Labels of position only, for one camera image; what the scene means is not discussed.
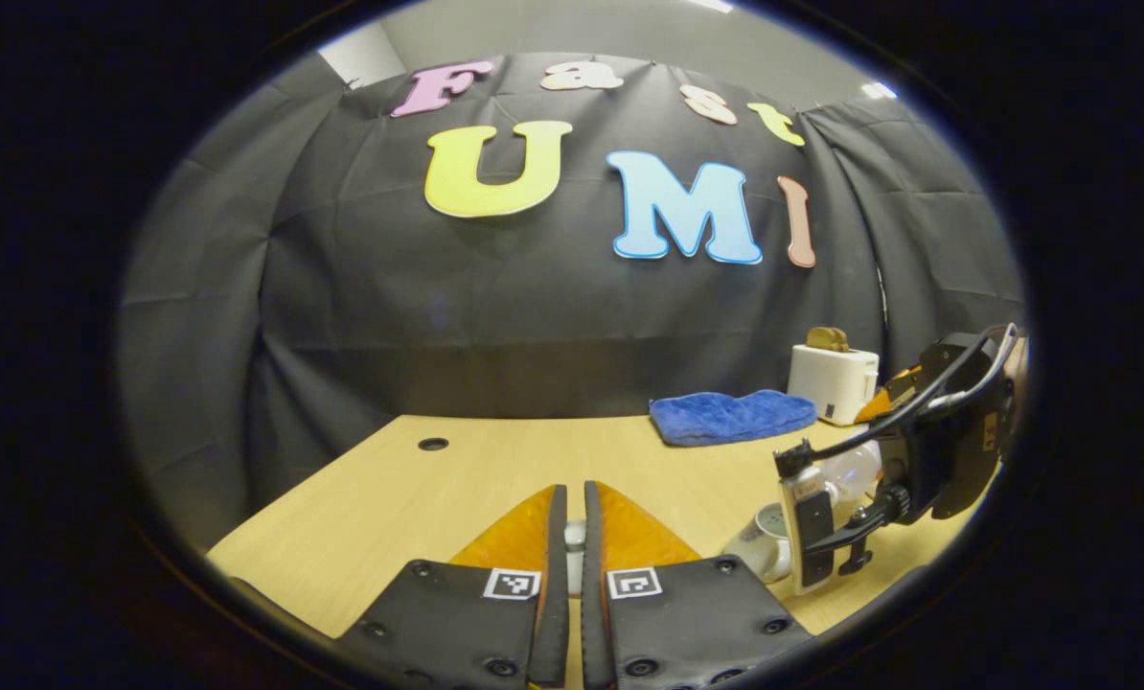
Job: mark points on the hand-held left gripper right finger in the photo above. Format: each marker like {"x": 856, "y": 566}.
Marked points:
{"x": 593, "y": 613}

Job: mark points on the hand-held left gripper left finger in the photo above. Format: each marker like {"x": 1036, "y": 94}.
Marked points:
{"x": 555, "y": 594}

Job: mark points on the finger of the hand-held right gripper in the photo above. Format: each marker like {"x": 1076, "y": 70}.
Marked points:
{"x": 814, "y": 527}
{"x": 890, "y": 395}

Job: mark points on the white ceramic teacup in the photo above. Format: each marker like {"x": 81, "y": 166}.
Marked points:
{"x": 759, "y": 551}

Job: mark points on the white teacup lid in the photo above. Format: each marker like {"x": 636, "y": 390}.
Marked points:
{"x": 575, "y": 537}

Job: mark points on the clear plastic water bottle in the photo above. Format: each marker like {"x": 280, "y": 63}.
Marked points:
{"x": 855, "y": 470}

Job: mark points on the white toaster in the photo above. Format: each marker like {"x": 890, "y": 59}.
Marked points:
{"x": 831, "y": 383}

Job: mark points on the brown bread slice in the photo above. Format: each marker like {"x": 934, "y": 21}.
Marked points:
{"x": 819, "y": 338}
{"x": 840, "y": 340}

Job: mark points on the blue towel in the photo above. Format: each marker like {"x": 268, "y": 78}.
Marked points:
{"x": 730, "y": 417}

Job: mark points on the ceiling light panel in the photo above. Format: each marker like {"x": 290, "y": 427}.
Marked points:
{"x": 879, "y": 90}

